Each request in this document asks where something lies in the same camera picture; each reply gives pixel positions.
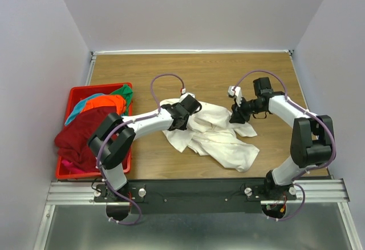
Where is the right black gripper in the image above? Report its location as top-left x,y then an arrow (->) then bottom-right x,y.
229,96 -> 265,125

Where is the white t shirt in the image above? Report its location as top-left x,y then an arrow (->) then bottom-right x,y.
163,102 -> 259,172

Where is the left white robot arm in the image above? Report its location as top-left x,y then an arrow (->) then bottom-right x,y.
87,94 -> 202,201

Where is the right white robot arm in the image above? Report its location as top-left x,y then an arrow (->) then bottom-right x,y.
228,77 -> 336,200

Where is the green t shirt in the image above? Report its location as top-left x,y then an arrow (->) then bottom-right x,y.
111,84 -> 133,114

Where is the orange t shirt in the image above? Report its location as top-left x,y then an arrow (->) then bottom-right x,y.
81,95 -> 127,115

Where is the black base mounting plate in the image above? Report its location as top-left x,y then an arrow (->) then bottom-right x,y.
94,178 -> 300,215

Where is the teal t shirt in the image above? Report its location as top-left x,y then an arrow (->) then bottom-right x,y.
64,99 -> 87,126

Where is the red plastic bin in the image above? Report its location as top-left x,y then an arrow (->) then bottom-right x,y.
55,82 -> 133,180

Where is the dark red t shirt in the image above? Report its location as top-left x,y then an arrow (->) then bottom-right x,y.
54,107 -> 116,172

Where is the pink t shirt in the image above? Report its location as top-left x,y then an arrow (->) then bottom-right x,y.
61,160 -> 85,174

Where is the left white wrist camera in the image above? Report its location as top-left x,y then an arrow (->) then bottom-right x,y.
180,88 -> 196,100

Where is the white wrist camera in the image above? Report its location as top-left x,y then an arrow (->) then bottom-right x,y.
180,88 -> 196,100
228,86 -> 243,107

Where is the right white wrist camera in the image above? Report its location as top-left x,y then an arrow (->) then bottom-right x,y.
228,86 -> 243,107

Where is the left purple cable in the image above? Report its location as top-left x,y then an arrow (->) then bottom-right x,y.
95,73 -> 186,225

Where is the purple cable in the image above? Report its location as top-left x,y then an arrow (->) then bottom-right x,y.
233,70 -> 337,222
95,73 -> 186,225

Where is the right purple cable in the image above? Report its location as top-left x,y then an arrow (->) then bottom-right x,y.
233,70 -> 337,222

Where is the aluminium frame rail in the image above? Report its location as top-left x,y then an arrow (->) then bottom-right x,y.
34,178 -> 353,249

